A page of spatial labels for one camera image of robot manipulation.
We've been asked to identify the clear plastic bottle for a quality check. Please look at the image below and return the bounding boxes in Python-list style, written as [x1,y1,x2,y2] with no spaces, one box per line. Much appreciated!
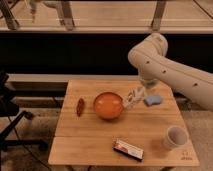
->
[123,87,145,109]

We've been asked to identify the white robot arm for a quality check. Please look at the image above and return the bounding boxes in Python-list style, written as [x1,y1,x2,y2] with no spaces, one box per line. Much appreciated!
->
[128,33,213,112]

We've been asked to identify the blue sponge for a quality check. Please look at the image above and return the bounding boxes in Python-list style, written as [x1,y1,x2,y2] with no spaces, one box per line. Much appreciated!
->
[144,95,162,106]

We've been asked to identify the orange bowl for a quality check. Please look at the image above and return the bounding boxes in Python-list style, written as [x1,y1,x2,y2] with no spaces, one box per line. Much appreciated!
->
[93,92,124,120]

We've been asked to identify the white paper cup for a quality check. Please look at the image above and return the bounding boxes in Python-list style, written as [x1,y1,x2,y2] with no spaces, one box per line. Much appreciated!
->
[163,126,188,150]

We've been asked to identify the wooden table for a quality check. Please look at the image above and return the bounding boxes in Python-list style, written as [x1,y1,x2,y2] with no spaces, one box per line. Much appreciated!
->
[48,80,199,167]

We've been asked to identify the red white snack box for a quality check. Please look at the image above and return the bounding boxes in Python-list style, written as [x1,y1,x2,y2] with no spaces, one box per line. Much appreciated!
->
[113,139,144,161]

